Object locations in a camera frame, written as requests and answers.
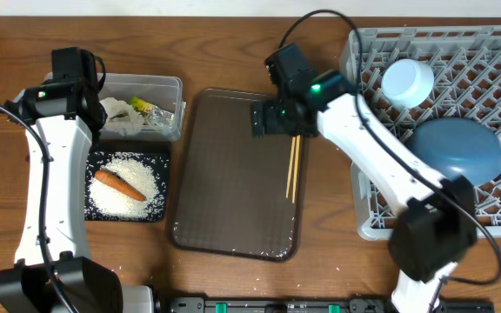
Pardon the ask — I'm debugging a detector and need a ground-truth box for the wooden chopstick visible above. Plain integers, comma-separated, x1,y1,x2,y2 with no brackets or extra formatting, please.
291,136,301,203
285,137,297,198

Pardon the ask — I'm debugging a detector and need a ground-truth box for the white tissue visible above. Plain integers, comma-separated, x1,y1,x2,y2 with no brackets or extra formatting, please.
100,97,144,137

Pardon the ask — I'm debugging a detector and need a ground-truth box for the foil snack wrapper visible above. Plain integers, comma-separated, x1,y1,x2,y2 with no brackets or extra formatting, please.
130,97,174,127

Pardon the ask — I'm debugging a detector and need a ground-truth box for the orange carrot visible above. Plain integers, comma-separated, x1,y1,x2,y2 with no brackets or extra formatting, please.
94,170,146,202

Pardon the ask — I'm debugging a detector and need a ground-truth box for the white rice pile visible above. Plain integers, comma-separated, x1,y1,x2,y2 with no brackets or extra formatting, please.
85,152,167,222

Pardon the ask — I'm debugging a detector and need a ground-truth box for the light blue bowl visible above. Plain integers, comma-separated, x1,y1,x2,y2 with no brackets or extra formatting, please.
381,59,435,110

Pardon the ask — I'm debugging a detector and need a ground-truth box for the dark blue plate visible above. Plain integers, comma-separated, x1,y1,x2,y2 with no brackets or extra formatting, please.
406,117,501,186

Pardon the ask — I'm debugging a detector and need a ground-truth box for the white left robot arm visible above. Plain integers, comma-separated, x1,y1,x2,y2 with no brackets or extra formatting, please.
0,82,155,312

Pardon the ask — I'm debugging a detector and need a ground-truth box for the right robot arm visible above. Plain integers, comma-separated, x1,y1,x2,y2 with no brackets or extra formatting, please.
250,65,477,312

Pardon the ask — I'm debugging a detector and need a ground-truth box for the grey dishwasher rack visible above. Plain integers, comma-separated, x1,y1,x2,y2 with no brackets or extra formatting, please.
351,25,501,241

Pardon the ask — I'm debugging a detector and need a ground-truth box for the clear plastic bin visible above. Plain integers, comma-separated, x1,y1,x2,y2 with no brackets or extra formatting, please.
99,73,186,142

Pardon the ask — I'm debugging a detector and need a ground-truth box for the black tray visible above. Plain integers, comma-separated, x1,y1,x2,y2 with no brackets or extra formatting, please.
84,141,170,223

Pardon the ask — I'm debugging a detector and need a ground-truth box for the brown serving tray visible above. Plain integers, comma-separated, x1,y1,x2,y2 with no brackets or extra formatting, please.
168,89,309,263

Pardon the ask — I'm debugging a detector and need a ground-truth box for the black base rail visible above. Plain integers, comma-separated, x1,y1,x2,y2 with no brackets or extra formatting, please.
153,296,495,313

